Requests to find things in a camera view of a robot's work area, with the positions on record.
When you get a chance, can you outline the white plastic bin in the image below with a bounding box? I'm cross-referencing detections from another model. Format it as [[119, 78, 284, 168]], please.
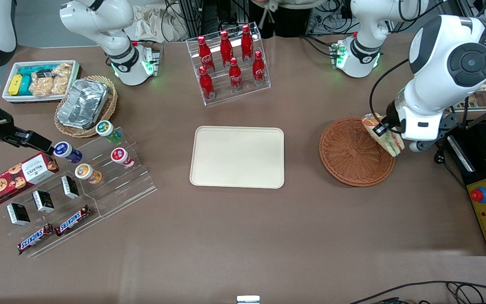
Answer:
[[2, 60, 81, 104]]

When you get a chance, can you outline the crumpled clear plastic sheet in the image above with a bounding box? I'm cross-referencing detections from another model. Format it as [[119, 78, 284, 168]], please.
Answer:
[[132, 3, 189, 43]]

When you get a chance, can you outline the silver metal sealing bar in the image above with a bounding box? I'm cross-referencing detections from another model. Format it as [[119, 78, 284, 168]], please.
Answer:
[[448, 135, 475, 172]]

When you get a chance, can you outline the red Walkers cookie box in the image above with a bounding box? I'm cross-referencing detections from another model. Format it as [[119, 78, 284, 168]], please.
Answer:
[[0, 152, 59, 207]]

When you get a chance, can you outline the clear acrylic tiered stand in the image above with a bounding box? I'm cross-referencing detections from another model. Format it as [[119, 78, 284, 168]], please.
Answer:
[[0, 126, 158, 259]]

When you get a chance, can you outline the black floor cable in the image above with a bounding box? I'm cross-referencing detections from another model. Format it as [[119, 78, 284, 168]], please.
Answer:
[[348, 281, 486, 304]]

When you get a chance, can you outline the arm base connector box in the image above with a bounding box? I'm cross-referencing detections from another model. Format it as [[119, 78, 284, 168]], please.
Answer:
[[141, 41, 162, 77], [329, 41, 348, 69]]

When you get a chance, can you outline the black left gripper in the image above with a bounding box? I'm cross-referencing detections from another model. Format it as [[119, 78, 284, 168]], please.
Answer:
[[372, 99, 402, 136]]

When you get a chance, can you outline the beige rectangular tray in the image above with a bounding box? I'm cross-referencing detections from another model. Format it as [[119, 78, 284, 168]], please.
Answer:
[[189, 126, 285, 189]]

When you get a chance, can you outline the aluminium foil tray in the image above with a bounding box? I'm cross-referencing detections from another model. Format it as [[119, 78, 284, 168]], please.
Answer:
[[57, 79, 109, 130]]

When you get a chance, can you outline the triangular sandwich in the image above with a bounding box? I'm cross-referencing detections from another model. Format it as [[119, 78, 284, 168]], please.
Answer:
[[362, 112, 405, 158]]

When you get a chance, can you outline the light wicker basket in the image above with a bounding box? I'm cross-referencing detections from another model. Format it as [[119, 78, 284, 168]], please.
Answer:
[[54, 75, 118, 138]]

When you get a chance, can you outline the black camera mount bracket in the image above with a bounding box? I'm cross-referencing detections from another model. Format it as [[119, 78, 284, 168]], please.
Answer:
[[427, 113, 459, 149]]

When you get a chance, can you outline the green lid cup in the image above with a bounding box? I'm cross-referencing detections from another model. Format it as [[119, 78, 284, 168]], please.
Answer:
[[95, 120, 122, 144]]

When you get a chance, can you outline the brown round wicker basket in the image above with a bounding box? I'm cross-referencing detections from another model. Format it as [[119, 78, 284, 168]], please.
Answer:
[[319, 117, 396, 187]]

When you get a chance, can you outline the blue lid cup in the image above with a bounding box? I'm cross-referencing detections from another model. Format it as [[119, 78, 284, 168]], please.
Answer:
[[53, 141, 83, 164]]

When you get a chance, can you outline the clear acrylic bottle rack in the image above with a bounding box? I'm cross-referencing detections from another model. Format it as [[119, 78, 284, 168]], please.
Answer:
[[186, 22, 271, 106]]

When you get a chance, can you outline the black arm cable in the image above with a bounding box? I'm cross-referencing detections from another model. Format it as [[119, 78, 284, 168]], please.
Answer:
[[369, 58, 412, 125]]

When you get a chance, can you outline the black power cable with plug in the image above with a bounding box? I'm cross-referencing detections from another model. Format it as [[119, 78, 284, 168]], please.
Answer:
[[434, 146, 468, 190]]

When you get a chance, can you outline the Snickers bar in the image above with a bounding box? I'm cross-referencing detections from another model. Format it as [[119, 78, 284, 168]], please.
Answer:
[[55, 205, 92, 237], [17, 223, 54, 255]]

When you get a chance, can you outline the beige cracker packet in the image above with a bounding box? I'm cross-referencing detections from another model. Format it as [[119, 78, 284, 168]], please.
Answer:
[[29, 72, 54, 98], [51, 75, 71, 95], [53, 62, 73, 79]]

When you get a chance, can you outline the small black box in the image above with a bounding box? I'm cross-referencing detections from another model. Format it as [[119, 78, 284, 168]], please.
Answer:
[[60, 175, 80, 199], [32, 190, 55, 213], [6, 203, 31, 226]]

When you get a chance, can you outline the black sealing machine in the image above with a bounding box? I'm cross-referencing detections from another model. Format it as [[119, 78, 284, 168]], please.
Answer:
[[445, 122, 486, 257]]

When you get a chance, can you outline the orange lid cup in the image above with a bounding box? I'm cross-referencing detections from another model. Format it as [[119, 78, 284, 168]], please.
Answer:
[[75, 163, 103, 185]]

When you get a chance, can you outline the red lid cup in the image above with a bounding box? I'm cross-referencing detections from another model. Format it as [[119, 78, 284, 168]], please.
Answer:
[[111, 147, 135, 169]]

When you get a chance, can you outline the red cola bottle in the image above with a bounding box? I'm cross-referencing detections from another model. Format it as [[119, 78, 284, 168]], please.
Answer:
[[229, 57, 243, 92], [241, 24, 254, 64], [252, 51, 266, 86], [197, 35, 215, 72], [198, 66, 216, 100], [219, 30, 234, 68]]

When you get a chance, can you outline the yellow small box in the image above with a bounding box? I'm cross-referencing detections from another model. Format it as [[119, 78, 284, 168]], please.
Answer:
[[8, 75, 23, 96]]

